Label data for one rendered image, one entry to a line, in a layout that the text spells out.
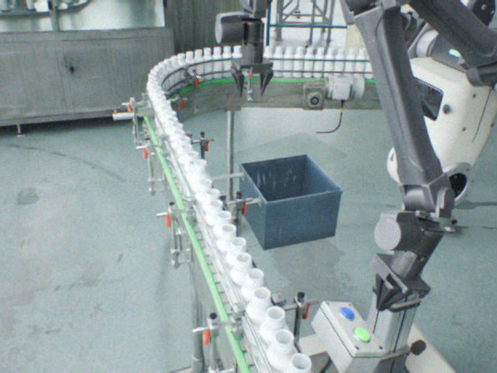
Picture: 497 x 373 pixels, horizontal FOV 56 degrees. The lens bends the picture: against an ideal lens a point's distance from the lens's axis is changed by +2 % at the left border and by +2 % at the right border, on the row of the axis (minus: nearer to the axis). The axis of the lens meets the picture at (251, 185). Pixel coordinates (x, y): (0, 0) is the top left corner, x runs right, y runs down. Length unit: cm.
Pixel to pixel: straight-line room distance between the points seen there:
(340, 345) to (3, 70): 382
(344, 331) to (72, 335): 179
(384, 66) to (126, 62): 368
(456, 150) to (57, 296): 216
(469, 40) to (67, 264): 250
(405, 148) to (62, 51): 372
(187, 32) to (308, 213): 487
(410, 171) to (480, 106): 49
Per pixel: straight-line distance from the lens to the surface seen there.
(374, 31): 83
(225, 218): 120
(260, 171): 195
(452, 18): 97
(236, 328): 108
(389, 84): 83
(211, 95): 271
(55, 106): 448
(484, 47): 104
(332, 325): 103
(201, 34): 644
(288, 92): 280
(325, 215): 181
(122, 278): 281
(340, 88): 266
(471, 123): 134
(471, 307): 291
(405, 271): 91
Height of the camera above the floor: 186
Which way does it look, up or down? 31 degrees down
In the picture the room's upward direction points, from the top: 2 degrees clockwise
